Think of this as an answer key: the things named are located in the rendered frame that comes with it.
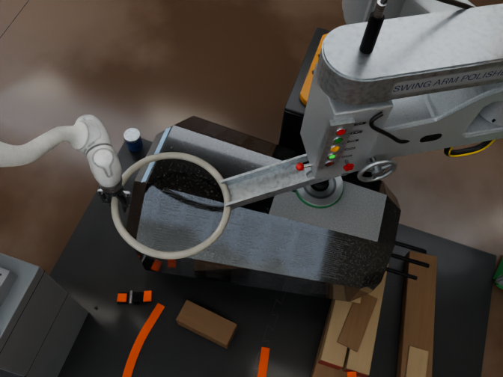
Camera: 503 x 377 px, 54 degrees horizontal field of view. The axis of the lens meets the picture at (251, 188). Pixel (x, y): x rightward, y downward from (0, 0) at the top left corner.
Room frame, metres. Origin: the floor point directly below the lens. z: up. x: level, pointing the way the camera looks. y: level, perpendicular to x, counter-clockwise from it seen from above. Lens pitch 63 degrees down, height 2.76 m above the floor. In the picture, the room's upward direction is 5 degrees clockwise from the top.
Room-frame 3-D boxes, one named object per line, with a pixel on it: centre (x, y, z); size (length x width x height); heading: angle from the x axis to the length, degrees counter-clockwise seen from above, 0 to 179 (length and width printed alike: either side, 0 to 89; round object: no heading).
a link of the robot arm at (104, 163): (0.87, 0.54, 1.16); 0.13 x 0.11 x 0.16; 31
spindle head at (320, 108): (1.07, -0.37, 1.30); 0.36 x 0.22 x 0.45; 107
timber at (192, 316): (0.55, 0.17, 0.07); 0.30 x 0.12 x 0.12; 69
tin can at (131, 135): (1.65, 0.77, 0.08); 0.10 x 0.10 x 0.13
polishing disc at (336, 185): (1.05, -0.30, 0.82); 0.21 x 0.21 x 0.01
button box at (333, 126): (0.92, -0.26, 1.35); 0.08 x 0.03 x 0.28; 107
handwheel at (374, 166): (0.96, -0.45, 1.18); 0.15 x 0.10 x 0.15; 107
